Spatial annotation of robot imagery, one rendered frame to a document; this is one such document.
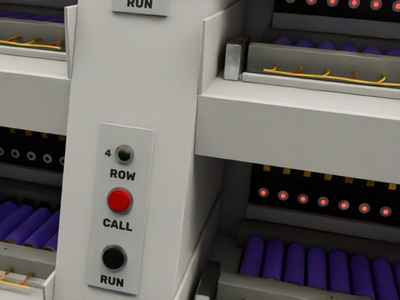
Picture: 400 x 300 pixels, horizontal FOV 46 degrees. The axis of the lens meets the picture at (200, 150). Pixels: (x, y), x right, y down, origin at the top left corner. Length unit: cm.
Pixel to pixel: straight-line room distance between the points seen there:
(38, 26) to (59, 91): 10
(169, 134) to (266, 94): 7
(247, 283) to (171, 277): 9
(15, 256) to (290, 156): 26
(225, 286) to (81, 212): 14
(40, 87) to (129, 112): 7
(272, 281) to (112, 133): 19
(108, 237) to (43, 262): 10
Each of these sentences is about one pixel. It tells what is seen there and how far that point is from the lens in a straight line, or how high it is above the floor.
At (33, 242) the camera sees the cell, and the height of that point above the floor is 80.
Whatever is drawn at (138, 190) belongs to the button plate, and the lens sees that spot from 34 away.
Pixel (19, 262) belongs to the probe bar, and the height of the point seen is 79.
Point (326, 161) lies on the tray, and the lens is 33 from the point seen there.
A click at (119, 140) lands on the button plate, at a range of 34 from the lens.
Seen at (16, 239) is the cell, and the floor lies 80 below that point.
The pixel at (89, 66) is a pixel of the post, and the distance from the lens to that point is 35.
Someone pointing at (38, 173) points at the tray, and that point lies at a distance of 58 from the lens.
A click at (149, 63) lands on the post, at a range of 34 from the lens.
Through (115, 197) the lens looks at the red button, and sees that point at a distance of 34.
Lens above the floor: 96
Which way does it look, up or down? 7 degrees down
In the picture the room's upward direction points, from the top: 7 degrees clockwise
